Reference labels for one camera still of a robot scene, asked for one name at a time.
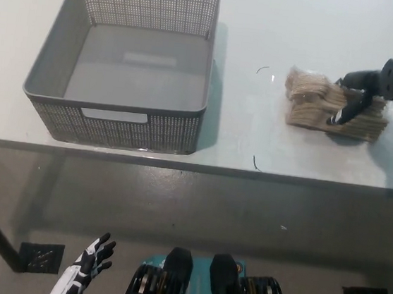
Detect robot right black body block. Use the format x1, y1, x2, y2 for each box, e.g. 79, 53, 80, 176
207, 252, 298, 294

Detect robot left white black hand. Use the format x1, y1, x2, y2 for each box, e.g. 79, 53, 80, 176
73, 229, 119, 287

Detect robot black body block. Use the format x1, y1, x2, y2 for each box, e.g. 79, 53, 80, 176
119, 240, 196, 294
207, 252, 298, 294

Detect robot left black body block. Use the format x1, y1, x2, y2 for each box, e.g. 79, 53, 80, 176
119, 240, 196, 294

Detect robot right black white hand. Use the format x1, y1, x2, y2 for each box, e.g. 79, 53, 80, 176
325, 51, 393, 134

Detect bag of wooden cutlery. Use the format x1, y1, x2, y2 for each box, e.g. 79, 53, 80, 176
279, 66, 393, 145

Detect grey perforated plastic basket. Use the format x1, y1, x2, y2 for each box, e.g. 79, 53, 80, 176
17, 0, 222, 159

